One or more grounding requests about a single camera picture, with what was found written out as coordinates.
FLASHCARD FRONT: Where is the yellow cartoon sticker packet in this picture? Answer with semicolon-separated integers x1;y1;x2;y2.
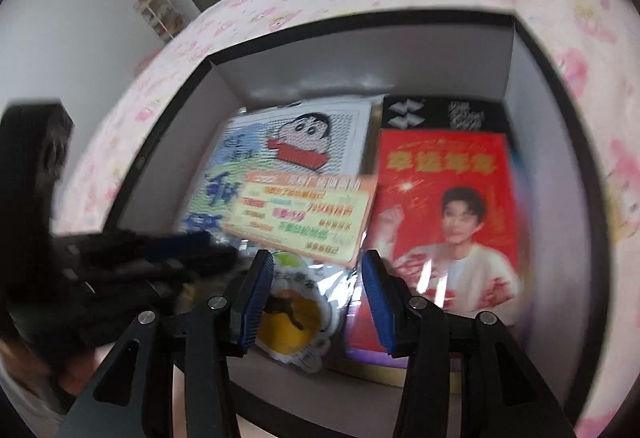
240;251;361;374

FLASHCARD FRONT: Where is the yellow screen protector packet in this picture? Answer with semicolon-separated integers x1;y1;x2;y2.
345;357;466;389

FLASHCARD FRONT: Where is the cartoon bead pattern packet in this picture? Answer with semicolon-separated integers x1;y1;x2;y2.
182;99;376;239

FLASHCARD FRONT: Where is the red packet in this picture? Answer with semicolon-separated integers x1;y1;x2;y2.
345;128;526;364

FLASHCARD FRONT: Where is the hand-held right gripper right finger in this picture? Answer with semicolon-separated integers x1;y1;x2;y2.
361;249;576;438

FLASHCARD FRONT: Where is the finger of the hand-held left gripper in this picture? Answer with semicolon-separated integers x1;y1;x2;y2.
95;245;240;286
80;231;213;264

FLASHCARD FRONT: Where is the black cardboard box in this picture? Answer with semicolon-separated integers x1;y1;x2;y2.
107;8;613;424

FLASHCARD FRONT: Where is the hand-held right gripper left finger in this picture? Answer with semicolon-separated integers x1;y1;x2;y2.
57;248;276;438

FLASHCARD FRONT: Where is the white shelf rack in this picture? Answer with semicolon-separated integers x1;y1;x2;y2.
132;0;188;44

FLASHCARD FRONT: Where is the orange printed card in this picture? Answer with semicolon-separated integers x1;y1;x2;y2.
220;171;379;269

